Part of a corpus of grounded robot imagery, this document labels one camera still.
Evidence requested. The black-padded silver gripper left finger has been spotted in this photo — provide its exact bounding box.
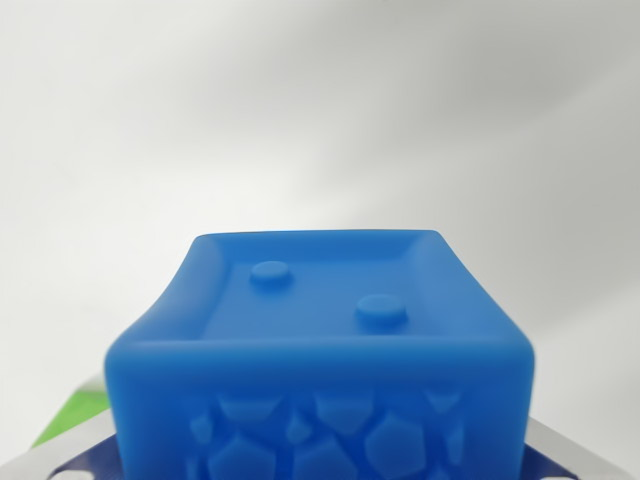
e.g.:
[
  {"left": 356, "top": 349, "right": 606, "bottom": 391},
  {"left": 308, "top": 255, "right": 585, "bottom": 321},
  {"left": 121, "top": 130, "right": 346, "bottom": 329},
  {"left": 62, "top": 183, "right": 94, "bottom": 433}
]
[{"left": 0, "top": 409, "right": 124, "bottom": 480}]

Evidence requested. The black-padded silver gripper right finger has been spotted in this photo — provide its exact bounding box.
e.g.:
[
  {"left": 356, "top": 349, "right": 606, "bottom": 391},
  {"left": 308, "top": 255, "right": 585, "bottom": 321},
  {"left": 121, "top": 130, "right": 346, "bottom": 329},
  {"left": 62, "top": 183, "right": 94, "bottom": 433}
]
[{"left": 522, "top": 415, "right": 639, "bottom": 480}]

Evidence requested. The blue embossed rubber cube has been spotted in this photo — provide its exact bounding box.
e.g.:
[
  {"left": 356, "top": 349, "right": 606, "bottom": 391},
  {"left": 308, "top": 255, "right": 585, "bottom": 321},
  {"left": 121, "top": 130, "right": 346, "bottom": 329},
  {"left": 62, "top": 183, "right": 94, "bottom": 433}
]
[{"left": 102, "top": 228, "right": 536, "bottom": 480}]

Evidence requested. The green embossed rubber cube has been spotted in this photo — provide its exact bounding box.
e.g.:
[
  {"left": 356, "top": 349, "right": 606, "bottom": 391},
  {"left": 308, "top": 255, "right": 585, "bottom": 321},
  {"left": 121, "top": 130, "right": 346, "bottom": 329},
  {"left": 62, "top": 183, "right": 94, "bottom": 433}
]
[{"left": 28, "top": 379, "right": 113, "bottom": 452}]

